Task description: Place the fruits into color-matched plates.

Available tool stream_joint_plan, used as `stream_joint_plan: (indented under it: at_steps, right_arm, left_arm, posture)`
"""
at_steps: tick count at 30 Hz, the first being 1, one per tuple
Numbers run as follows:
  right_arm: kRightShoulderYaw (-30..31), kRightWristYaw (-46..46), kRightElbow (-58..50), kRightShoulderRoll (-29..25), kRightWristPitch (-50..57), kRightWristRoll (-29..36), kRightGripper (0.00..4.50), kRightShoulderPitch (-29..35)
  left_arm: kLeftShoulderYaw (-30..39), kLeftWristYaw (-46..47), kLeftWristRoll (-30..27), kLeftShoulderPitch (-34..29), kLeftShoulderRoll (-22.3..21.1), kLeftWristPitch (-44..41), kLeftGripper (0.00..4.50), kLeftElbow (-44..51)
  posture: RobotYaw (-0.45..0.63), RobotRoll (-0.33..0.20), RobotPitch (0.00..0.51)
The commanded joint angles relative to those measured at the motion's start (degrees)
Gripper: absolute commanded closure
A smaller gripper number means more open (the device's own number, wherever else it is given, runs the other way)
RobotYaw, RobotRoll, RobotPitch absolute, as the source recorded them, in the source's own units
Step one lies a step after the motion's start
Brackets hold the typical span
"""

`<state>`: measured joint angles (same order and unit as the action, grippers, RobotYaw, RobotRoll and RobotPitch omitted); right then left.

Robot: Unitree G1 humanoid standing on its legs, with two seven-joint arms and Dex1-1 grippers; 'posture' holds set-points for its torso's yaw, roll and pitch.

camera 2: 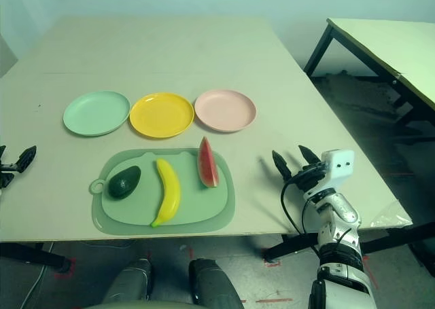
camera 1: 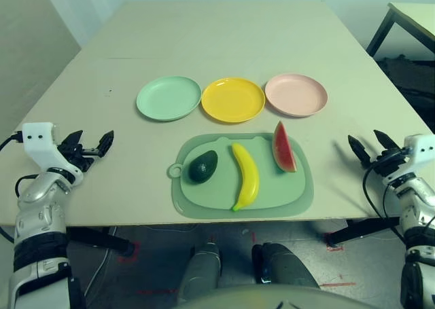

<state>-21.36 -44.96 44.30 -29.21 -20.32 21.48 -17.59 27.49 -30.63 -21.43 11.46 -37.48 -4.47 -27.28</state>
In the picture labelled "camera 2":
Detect grey left robot leg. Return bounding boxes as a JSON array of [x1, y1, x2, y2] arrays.
[[101, 257, 154, 305]]

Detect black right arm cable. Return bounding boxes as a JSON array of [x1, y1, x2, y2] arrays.
[[280, 175, 324, 237]]

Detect grey robot leg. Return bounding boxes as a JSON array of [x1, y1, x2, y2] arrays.
[[101, 257, 154, 305], [188, 257, 244, 309]]

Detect yellow round plate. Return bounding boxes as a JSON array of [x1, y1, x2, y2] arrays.
[[129, 92, 195, 139]]

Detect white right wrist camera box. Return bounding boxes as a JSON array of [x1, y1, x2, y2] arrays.
[[321, 149, 355, 189]]

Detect pink round plate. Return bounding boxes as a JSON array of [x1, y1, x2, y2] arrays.
[[194, 88, 258, 134]]

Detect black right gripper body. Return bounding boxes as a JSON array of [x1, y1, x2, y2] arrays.
[[283, 162, 327, 192]]

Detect grey right robot leg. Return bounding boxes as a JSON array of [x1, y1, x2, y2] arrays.
[[188, 257, 244, 309]]

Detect clear plastic bag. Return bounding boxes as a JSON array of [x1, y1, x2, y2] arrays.
[[370, 200, 412, 228]]

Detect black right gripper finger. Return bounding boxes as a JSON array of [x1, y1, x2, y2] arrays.
[[298, 145, 321, 166], [271, 149, 293, 181]]

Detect dark green toy avocado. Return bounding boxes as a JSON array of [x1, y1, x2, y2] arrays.
[[107, 165, 142, 199]]

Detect mint green round plate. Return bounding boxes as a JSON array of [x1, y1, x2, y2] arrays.
[[63, 90, 131, 137]]

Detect yellow toy banana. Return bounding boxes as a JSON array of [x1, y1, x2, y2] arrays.
[[150, 158, 181, 228]]

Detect red floor tape corner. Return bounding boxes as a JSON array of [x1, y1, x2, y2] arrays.
[[53, 257, 76, 276], [263, 247, 283, 268]]

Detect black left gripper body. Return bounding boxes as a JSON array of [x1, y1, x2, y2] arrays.
[[0, 162, 18, 188]]

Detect white floor cable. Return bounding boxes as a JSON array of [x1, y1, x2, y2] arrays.
[[25, 242, 55, 309]]

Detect side table with black legs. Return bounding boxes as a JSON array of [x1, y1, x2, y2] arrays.
[[303, 16, 435, 147]]

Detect grey robot torso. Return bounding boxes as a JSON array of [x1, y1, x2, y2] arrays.
[[84, 300, 198, 309]]

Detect green cutting board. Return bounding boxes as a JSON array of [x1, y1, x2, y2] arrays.
[[89, 148, 236, 236]]

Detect red toy watermelon slice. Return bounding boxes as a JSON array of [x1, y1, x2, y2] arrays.
[[197, 136, 220, 188]]

